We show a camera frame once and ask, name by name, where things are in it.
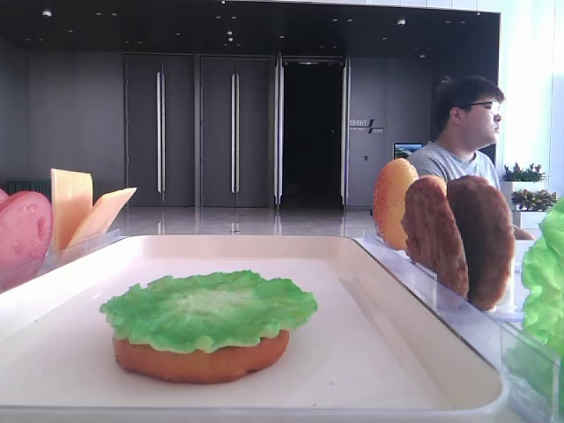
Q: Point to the lower potted plant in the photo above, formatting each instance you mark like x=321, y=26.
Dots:
x=530, y=207

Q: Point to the clear left food rack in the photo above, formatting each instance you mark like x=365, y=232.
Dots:
x=25, y=271

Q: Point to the small wall monitor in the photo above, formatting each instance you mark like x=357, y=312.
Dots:
x=405, y=150

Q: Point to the rear brown meat patty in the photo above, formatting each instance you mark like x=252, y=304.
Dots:
x=433, y=239

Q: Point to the green lettuce leaf in rack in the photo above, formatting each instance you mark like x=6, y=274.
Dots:
x=542, y=274

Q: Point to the clear food rack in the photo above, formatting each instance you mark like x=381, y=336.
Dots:
x=533, y=370
x=25, y=271

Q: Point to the leaning cheese slice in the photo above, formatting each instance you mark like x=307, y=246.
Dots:
x=99, y=219

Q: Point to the potted plant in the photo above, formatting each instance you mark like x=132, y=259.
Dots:
x=531, y=178
x=530, y=207

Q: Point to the upper potted plant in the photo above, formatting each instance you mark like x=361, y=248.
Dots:
x=531, y=178

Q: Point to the outer red tomato slice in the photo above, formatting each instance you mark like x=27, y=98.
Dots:
x=26, y=227

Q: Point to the upright cheese slice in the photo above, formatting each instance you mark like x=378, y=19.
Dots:
x=72, y=199

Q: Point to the clear right food rack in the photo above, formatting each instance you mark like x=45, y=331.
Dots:
x=533, y=370

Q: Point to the bottom bun slice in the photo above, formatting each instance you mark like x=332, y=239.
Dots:
x=226, y=364

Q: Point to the green lettuce leaf on bun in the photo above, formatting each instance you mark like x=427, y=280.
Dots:
x=208, y=312

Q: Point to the brown meat patty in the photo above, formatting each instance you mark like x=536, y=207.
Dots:
x=484, y=222
x=433, y=239

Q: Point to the upright bread bun slice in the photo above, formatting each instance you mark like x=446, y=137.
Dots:
x=391, y=185

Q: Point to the seated man in grey shirt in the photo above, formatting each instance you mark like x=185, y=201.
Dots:
x=468, y=119

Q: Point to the white serving tray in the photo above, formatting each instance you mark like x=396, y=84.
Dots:
x=372, y=352

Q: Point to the front brown meat patty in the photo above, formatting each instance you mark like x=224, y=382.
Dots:
x=484, y=222

